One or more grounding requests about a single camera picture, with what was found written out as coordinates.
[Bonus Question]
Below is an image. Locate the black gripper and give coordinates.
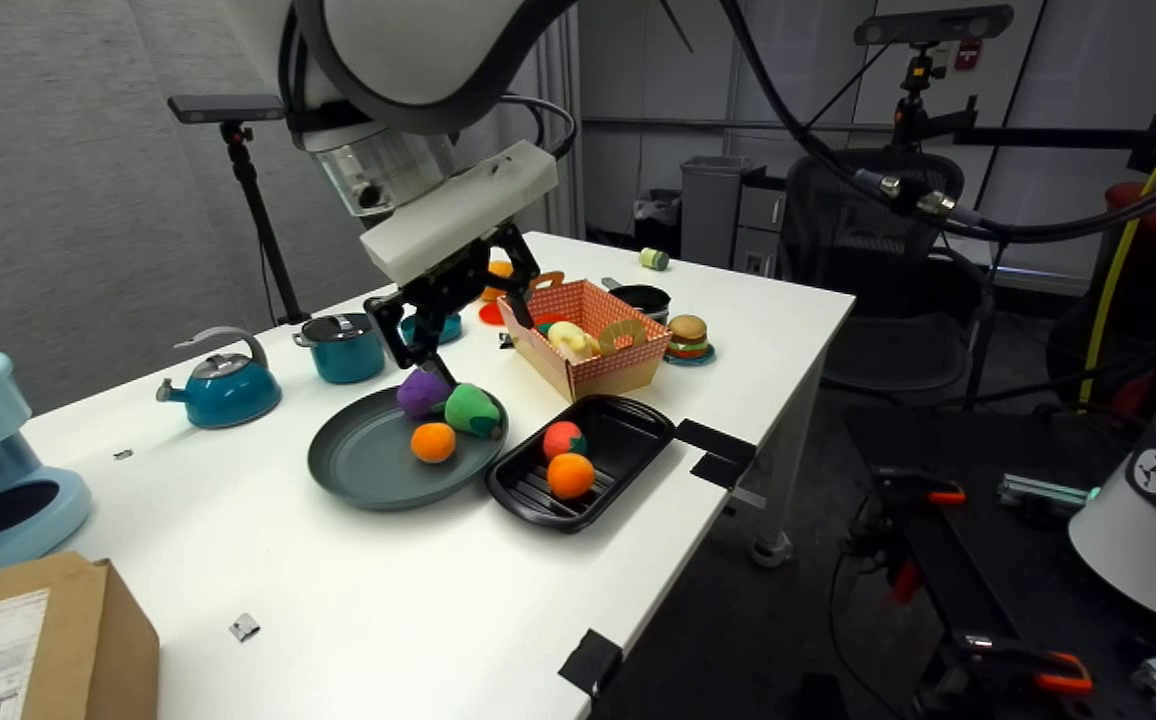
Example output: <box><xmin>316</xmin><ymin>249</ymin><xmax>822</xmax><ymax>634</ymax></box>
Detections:
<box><xmin>363</xmin><ymin>219</ymin><xmax>549</xmax><ymax>375</ymax></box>

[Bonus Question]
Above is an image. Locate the green pear plush toy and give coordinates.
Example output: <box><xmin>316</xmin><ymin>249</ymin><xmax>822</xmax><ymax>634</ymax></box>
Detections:
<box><xmin>440</xmin><ymin>381</ymin><xmax>513</xmax><ymax>443</ymax></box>

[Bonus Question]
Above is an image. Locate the purple plush toy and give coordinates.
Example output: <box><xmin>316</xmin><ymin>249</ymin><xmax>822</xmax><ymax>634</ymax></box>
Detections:
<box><xmin>391</xmin><ymin>359</ymin><xmax>456</xmax><ymax>421</ymax></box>

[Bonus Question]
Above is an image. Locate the yellow banana plush toy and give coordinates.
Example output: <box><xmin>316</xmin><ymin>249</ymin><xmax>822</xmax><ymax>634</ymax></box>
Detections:
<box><xmin>541</xmin><ymin>317</ymin><xmax>608</xmax><ymax>364</ymax></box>

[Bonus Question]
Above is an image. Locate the teal toy pot with lid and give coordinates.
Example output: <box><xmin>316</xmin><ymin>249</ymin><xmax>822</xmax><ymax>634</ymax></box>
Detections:
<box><xmin>293</xmin><ymin>308</ymin><xmax>391</xmax><ymax>389</ymax></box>

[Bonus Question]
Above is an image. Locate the orange plush ball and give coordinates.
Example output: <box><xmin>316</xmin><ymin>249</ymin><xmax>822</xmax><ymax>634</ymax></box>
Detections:
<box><xmin>545</xmin><ymin>448</ymin><xmax>599</xmax><ymax>503</ymax></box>
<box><xmin>408</xmin><ymin>416</ymin><xmax>463</xmax><ymax>469</ymax></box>

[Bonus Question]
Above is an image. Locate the red patterned cardboard box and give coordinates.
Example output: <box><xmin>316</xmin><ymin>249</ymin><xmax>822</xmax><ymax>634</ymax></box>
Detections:
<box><xmin>497</xmin><ymin>273</ymin><xmax>676</xmax><ymax>404</ymax></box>

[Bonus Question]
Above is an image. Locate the red green plush fruit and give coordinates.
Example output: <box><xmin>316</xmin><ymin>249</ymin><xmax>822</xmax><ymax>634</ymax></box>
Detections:
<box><xmin>541</xmin><ymin>416</ymin><xmax>593</xmax><ymax>463</ymax></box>

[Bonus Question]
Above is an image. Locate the dark grey round plate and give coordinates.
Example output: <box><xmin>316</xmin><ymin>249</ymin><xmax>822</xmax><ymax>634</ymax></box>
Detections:
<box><xmin>305</xmin><ymin>381</ymin><xmax>513</xmax><ymax>515</ymax></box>

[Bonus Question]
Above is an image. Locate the toy burger on teal base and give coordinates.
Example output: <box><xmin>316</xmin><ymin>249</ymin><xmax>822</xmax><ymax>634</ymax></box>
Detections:
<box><xmin>658</xmin><ymin>313</ymin><xmax>719</xmax><ymax>370</ymax></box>

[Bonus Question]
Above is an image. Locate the teal toy kettle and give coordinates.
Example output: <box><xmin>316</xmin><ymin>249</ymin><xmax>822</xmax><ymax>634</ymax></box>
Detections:
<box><xmin>151</xmin><ymin>324</ymin><xmax>288</xmax><ymax>432</ymax></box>

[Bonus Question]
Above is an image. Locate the brown cardboard shipping box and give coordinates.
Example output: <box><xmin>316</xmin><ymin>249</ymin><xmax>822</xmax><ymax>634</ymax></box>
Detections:
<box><xmin>0</xmin><ymin>551</ymin><xmax>163</xmax><ymax>720</ymax></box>

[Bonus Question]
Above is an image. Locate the small teal bowl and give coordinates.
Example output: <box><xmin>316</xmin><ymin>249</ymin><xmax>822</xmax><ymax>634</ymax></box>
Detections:
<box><xmin>391</xmin><ymin>308</ymin><xmax>466</xmax><ymax>350</ymax></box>

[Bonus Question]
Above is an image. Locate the black plastic tray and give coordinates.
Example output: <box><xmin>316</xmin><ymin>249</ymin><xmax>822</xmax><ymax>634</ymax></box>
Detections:
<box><xmin>481</xmin><ymin>391</ymin><xmax>681</xmax><ymax>535</ymax></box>

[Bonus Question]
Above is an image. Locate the grey cabinet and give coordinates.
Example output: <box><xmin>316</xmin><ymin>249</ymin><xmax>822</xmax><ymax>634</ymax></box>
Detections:
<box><xmin>676</xmin><ymin>153</ymin><xmax>746</xmax><ymax>264</ymax></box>

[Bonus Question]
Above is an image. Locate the black tape patch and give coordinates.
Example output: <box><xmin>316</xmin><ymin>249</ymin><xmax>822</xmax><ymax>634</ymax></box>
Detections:
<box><xmin>556</xmin><ymin>625</ymin><xmax>628</xmax><ymax>702</ymax></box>
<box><xmin>673</xmin><ymin>416</ymin><xmax>759</xmax><ymax>491</ymax></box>

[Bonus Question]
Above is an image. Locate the grey table leg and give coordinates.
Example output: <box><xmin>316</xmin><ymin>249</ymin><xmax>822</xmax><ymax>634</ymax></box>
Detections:
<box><xmin>743</xmin><ymin>355</ymin><xmax>826</xmax><ymax>573</ymax></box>

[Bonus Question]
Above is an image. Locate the black office chair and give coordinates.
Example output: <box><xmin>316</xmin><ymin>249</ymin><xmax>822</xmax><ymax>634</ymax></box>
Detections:
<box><xmin>778</xmin><ymin>146</ymin><xmax>997</xmax><ymax>329</ymax></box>

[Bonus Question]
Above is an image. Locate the orange black clamp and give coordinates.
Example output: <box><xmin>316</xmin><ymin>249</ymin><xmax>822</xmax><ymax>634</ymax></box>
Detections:
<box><xmin>873</xmin><ymin>469</ymin><xmax>970</xmax><ymax>515</ymax></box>
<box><xmin>954</xmin><ymin>630</ymin><xmax>1099</xmax><ymax>705</ymax></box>

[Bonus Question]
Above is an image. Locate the black perforated base board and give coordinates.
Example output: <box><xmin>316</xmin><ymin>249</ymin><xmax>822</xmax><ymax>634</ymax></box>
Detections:
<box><xmin>887</xmin><ymin>491</ymin><xmax>1139</xmax><ymax>720</ymax></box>

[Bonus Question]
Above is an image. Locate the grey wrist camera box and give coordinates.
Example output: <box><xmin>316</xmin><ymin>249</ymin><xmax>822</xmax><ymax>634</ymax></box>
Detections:
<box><xmin>312</xmin><ymin>137</ymin><xmax>399</xmax><ymax>219</ymax></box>

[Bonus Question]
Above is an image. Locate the black camera tripod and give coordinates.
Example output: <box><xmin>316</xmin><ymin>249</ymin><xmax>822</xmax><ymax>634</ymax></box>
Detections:
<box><xmin>214</xmin><ymin>120</ymin><xmax>312</xmax><ymax>329</ymax></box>

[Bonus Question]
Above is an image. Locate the stereo camera bar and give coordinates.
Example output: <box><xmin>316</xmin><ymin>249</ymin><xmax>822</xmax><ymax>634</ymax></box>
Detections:
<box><xmin>163</xmin><ymin>92</ymin><xmax>296</xmax><ymax>129</ymax></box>
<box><xmin>852</xmin><ymin>0</ymin><xmax>1016</xmax><ymax>54</ymax></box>

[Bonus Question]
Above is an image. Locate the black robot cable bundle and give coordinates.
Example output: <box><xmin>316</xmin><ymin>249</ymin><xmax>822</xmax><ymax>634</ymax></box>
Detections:
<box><xmin>713</xmin><ymin>0</ymin><xmax>1156</xmax><ymax>253</ymax></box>

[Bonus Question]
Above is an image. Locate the black camera stand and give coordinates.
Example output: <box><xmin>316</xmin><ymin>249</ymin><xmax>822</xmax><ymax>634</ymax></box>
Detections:
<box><xmin>884</xmin><ymin>42</ymin><xmax>989</xmax><ymax>153</ymax></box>

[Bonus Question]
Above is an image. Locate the yellow hose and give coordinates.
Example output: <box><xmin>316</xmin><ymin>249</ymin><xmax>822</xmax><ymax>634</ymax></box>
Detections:
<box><xmin>1074</xmin><ymin>76</ymin><xmax>1156</xmax><ymax>414</ymax></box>

